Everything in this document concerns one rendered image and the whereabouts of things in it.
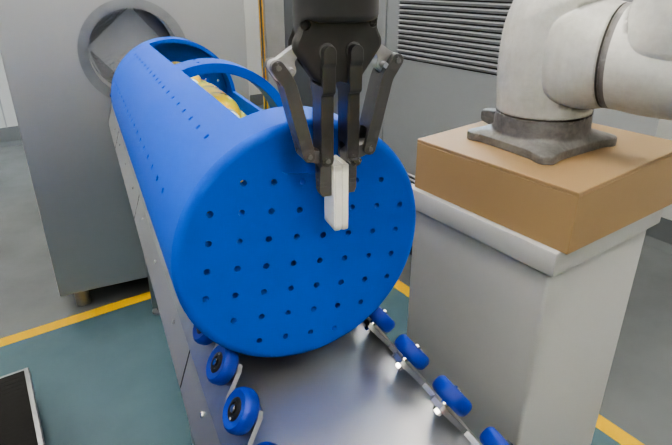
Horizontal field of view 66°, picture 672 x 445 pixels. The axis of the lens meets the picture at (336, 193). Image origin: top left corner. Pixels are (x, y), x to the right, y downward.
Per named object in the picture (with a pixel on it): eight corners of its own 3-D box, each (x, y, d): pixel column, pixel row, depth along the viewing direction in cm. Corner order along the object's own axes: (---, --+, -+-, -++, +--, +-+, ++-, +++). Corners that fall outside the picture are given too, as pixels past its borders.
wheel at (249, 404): (245, 384, 55) (229, 379, 53) (267, 395, 51) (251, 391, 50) (229, 428, 53) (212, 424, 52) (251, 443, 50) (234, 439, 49)
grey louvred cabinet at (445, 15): (342, 168, 399) (343, -36, 343) (614, 300, 236) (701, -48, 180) (281, 183, 370) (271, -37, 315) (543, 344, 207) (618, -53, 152)
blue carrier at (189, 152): (225, 150, 140) (232, 42, 130) (397, 339, 67) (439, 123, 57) (111, 150, 127) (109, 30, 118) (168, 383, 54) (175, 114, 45)
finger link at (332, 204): (341, 164, 49) (334, 165, 49) (341, 230, 52) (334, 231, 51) (330, 155, 51) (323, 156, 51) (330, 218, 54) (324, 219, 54)
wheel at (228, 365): (229, 392, 56) (214, 387, 55) (212, 379, 60) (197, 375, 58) (246, 351, 57) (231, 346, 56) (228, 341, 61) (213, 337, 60)
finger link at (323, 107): (339, 45, 44) (323, 46, 44) (336, 169, 48) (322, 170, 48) (323, 40, 47) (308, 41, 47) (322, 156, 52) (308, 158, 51)
